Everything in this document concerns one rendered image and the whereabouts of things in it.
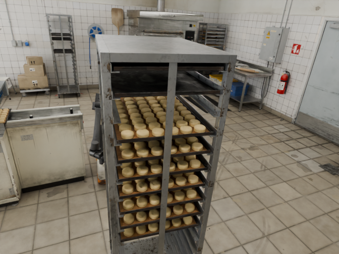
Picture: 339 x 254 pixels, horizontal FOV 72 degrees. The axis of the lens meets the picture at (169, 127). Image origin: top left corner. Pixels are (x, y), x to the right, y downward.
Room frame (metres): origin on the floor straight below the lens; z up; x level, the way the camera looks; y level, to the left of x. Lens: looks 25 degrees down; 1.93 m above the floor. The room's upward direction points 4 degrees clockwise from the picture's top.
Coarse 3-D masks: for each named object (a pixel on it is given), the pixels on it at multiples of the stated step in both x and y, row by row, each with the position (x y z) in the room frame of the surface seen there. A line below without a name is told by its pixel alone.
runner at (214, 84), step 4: (188, 72) 1.23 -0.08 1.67; (192, 72) 1.18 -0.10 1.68; (196, 72) 1.13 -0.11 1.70; (196, 76) 1.13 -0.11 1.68; (200, 76) 1.08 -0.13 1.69; (200, 80) 1.08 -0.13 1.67; (204, 80) 1.04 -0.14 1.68; (208, 80) 1.00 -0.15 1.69; (208, 84) 1.00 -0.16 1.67; (212, 84) 0.97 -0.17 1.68; (216, 84) 0.93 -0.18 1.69; (216, 88) 0.93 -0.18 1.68; (220, 88) 0.90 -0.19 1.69; (220, 92) 0.90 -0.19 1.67
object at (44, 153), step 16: (64, 112) 2.51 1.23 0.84; (16, 128) 2.07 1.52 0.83; (32, 128) 2.13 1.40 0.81; (48, 128) 2.19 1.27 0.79; (64, 128) 2.26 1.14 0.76; (80, 128) 2.33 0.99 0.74; (16, 144) 2.05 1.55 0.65; (32, 144) 2.11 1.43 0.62; (48, 144) 2.18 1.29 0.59; (64, 144) 2.25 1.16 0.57; (80, 144) 2.32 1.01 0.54; (16, 160) 2.04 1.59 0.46; (32, 160) 2.10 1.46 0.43; (48, 160) 2.17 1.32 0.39; (64, 160) 2.24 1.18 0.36; (80, 160) 2.31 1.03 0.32; (32, 176) 2.08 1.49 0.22; (48, 176) 2.15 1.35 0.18; (64, 176) 2.22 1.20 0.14; (80, 176) 2.31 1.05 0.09
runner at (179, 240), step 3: (174, 231) 1.16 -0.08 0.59; (177, 231) 1.16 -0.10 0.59; (177, 234) 1.13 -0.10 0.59; (177, 237) 1.11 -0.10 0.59; (180, 237) 1.10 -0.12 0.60; (177, 240) 1.08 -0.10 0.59; (180, 240) 1.09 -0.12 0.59; (180, 243) 1.06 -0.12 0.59; (180, 246) 1.04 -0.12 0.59; (183, 246) 1.04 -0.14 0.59; (183, 249) 1.02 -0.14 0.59; (183, 252) 1.00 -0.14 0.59; (186, 252) 0.99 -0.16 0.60
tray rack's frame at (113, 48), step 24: (120, 48) 0.85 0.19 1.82; (144, 48) 0.89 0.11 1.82; (168, 48) 0.94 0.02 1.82; (192, 48) 0.99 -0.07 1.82; (168, 72) 0.81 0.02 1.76; (168, 96) 0.81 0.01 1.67; (168, 120) 0.82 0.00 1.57; (216, 120) 0.90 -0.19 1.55; (168, 144) 0.82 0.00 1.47; (216, 144) 0.88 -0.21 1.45; (168, 168) 0.82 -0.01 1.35; (216, 168) 0.89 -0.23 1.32; (144, 240) 1.42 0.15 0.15
